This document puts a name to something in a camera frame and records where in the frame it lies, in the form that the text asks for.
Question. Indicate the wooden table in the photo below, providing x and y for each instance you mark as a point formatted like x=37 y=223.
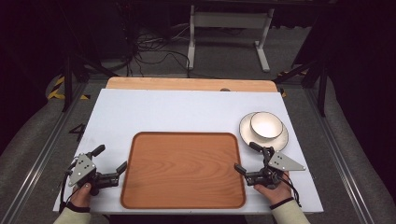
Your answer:
x=186 y=84

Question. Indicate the black wristband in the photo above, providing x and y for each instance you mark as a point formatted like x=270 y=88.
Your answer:
x=77 y=207
x=281 y=202

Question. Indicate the person's left hand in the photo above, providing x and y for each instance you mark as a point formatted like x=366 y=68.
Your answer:
x=81 y=195

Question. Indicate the aluminium floor rail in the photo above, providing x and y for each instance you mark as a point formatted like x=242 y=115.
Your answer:
x=40 y=158
x=336 y=149

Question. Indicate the white metal stand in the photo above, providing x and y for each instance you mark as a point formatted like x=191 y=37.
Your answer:
x=230 y=20

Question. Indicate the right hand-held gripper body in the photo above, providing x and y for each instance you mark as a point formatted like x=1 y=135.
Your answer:
x=274 y=168

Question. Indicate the white plate with dark rim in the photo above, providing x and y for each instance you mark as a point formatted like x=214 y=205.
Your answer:
x=277 y=141

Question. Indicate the white table board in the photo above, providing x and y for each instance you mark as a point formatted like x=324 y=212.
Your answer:
x=174 y=112

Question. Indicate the brown wooden tray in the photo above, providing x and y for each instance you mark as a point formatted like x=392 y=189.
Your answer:
x=183 y=171

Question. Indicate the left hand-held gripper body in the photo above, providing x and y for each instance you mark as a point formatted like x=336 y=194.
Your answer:
x=81 y=169

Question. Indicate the black stand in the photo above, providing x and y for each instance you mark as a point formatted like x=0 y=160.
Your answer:
x=67 y=81
x=322 y=84

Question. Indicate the person's right hand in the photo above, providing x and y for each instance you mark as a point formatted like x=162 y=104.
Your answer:
x=275 y=193

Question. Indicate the yellow black floor tape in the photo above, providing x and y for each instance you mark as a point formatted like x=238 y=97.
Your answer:
x=56 y=90
x=285 y=74

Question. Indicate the white bowl with dark rim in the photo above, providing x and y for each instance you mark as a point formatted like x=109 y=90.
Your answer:
x=266 y=125

